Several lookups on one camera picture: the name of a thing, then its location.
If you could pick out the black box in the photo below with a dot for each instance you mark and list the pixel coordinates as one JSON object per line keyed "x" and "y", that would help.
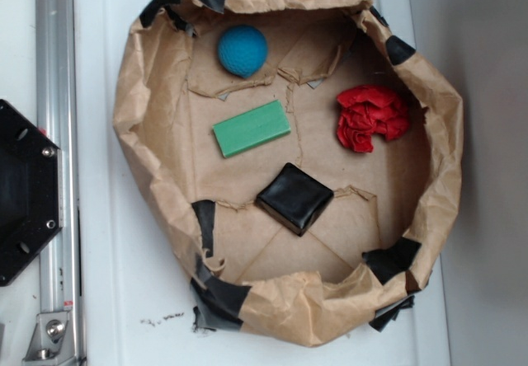
{"x": 295, "y": 199}

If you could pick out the green rectangular block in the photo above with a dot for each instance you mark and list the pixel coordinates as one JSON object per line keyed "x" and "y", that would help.
{"x": 251, "y": 129}

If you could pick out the aluminium rail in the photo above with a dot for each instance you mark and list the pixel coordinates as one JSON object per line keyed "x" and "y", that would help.
{"x": 60, "y": 270}

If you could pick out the crumpled red paper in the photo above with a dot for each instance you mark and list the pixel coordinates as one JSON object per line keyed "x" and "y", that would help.
{"x": 367, "y": 110}

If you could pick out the blue ball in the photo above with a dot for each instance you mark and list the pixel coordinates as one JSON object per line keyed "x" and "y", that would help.
{"x": 242, "y": 50}

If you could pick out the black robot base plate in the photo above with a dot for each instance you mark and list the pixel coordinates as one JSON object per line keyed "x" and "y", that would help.
{"x": 30, "y": 215}

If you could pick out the metal corner bracket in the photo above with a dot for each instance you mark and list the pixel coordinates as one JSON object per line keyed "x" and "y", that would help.
{"x": 52, "y": 340}

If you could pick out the brown paper bin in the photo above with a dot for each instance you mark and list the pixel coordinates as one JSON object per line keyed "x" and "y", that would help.
{"x": 375, "y": 244}

